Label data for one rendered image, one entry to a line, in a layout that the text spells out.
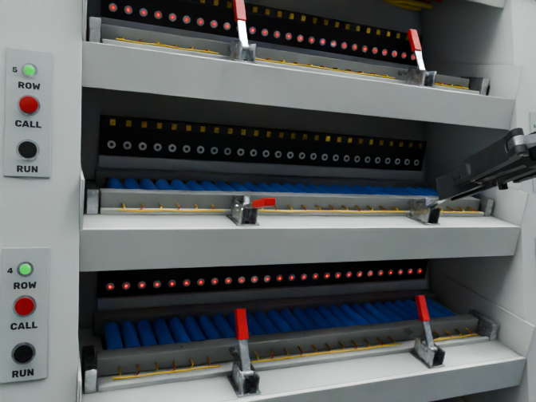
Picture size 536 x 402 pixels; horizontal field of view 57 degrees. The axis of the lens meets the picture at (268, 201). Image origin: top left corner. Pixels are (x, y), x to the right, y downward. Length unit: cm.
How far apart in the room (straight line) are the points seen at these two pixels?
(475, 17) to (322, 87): 37
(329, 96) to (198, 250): 25
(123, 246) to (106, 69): 18
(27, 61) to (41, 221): 15
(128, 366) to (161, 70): 33
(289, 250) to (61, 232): 25
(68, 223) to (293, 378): 32
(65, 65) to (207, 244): 23
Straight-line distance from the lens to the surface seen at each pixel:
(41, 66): 54
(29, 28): 56
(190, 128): 71
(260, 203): 52
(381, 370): 69
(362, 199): 69
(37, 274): 52
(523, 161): 58
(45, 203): 52
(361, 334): 72
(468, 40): 93
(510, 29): 88
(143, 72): 56
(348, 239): 62
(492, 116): 81
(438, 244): 71
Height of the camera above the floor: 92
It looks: 4 degrees up
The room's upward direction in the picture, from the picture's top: 1 degrees counter-clockwise
